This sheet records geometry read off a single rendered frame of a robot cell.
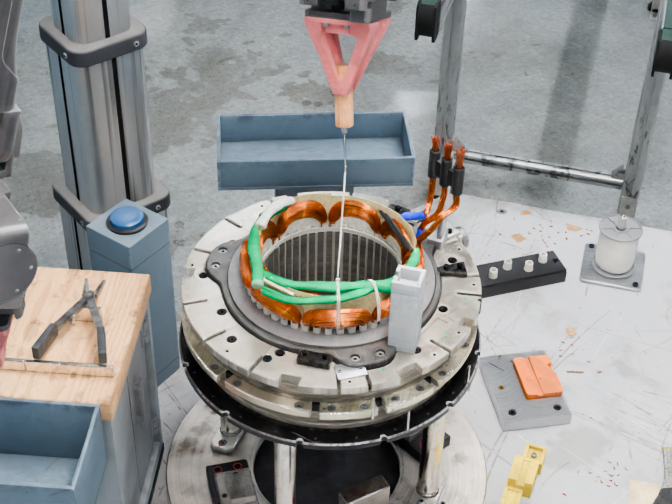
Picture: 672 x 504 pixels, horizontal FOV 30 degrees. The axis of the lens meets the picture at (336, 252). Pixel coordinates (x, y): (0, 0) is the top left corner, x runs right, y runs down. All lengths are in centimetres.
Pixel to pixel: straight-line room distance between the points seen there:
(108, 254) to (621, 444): 68
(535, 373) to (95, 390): 64
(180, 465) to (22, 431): 30
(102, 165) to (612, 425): 75
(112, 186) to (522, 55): 240
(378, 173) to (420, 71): 224
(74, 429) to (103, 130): 50
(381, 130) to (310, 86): 206
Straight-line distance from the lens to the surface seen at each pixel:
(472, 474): 155
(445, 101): 314
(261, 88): 372
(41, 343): 129
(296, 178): 158
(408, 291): 121
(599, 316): 182
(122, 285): 139
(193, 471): 154
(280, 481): 137
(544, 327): 178
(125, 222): 151
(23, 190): 337
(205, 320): 129
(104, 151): 168
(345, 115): 120
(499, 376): 167
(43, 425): 130
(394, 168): 158
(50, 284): 140
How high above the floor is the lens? 197
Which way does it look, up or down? 39 degrees down
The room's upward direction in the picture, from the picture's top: 2 degrees clockwise
